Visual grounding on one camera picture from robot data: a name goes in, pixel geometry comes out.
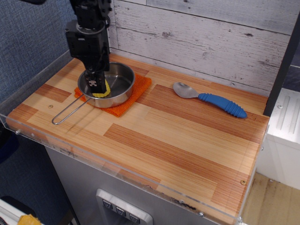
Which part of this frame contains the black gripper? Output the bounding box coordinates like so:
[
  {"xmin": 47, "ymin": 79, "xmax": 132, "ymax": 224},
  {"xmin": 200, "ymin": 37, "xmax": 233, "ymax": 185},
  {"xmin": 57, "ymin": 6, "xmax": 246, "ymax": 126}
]
[{"xmin": 65, "ymin": 20, "xmax": 110, "ymax": 94}]

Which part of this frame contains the yellow toy corn cob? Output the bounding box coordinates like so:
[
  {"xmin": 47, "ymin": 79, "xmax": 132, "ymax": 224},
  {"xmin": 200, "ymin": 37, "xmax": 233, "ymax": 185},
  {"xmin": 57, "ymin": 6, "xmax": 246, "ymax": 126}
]
[{"xmin": 92, "ymin": 80, "xmax": 111, "ymax": 98}]

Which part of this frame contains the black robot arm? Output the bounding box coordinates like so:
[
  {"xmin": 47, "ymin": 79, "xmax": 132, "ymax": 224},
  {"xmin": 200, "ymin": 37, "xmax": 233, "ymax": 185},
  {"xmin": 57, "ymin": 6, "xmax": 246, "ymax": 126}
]
[{"xmin": 65, "ymin": 0, "xmax": 112, "ymax": 98}]

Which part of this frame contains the small steel saucepan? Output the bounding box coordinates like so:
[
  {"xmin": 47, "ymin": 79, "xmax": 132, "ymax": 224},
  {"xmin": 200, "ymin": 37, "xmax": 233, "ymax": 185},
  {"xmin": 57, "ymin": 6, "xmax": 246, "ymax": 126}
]
[{"xmin": 52, "ymin": 62, "xmax": 136, "ymax": 125}]

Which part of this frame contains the orange knitted cloth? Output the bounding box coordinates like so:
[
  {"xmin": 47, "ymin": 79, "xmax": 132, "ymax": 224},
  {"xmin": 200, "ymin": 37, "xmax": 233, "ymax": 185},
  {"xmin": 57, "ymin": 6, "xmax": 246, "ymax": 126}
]
[{"xmin": 74, "ymin": 73, "xmax": 152, "ymax": 118}]

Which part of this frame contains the clear acrylic left guard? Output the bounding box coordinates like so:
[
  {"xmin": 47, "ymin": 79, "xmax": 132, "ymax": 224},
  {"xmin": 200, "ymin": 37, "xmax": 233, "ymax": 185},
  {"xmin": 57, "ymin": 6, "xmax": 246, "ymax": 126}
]
[{"xmin": 0, "ymin": 34, "xmax": 91, "ymax": 118}]

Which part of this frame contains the clear acrylic guard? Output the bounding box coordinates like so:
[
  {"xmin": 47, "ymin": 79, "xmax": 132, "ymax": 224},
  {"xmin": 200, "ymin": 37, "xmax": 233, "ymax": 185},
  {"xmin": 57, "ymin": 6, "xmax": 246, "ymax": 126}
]
[
  {"xmin": 0, "ymin": 34, "xmax": 91, "ymax": 118},
  {"xmin": 0, "ymin": 105, "xmax": 269, "ymax": 225}
]

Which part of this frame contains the silver dispenser button panel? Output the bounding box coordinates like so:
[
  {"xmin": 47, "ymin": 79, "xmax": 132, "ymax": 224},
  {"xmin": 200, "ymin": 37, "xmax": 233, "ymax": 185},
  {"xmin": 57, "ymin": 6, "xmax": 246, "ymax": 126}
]
[{"xmin": 96, "ymin": 188, "xmax": 153, "ymax": 225}]

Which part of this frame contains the yellow object bottom left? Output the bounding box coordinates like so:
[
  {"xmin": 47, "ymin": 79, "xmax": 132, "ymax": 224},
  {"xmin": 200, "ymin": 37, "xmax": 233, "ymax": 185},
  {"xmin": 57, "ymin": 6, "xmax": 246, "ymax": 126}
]
[{"xmin": 17, "ymin": 214, "xmax": 41, "ymax": 225}]

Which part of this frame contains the clear acrylic front guard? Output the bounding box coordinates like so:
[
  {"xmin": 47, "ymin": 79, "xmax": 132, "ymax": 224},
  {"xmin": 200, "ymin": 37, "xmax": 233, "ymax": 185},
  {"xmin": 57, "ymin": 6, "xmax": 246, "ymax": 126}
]
[{"xmin": 0, "ymin": 105, "xmax": 269, "ymax": 225}]

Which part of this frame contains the blue handled metal spoon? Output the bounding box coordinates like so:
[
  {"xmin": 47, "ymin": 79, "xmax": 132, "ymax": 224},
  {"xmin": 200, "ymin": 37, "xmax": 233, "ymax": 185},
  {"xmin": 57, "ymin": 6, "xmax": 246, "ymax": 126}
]
[{"xmin": 172, "ymin": 82, "xmax": 247, "ymax": 119}]

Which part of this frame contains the black right vertical post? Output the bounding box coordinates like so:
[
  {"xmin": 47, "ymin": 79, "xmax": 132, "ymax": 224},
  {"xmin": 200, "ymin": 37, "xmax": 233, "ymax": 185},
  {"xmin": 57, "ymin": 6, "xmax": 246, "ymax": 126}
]
[{"xmin": 263, "ymin": 15, "xmax": 300, "ymax": 117}]

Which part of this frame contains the white aluminium rail block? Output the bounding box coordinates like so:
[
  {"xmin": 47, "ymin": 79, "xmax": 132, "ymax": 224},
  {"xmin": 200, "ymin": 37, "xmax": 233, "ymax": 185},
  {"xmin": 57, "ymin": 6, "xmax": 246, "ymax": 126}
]
[{"xmin": 267, "ymin": 88, "xmax": 300, "ymax": 149}]

